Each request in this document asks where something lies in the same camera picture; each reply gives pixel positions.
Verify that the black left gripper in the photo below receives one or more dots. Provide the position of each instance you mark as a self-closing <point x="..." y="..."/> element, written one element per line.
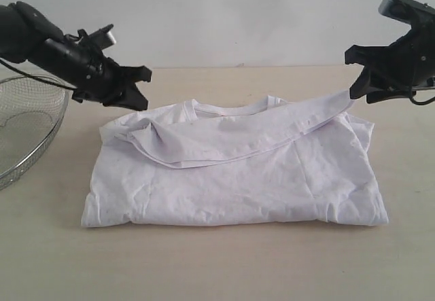
<point x="81" y="63"/>

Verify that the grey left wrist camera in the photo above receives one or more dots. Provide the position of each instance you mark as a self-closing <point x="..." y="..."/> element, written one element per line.
<point x="101" y="39"/>

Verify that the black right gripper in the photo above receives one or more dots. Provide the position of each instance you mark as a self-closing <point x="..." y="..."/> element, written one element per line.
<point x="407" y="66"/>

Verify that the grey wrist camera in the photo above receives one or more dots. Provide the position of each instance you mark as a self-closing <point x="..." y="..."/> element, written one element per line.
<point x="101" y="39"/>
<point x="410" y="12"/>

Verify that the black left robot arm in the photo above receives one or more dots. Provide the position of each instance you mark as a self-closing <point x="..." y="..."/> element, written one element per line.
<point x="27" y="35"/>

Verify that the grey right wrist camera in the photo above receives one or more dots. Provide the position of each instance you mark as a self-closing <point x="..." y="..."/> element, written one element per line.
<point x="410" y="12"/>

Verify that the white t-shirt red Chinese logo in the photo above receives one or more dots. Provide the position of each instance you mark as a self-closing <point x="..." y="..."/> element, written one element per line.
<point x="194" y="164"/>

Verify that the metal wire mesh basket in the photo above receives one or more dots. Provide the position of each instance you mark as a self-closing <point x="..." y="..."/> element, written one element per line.
<point x="31" y="115"/>

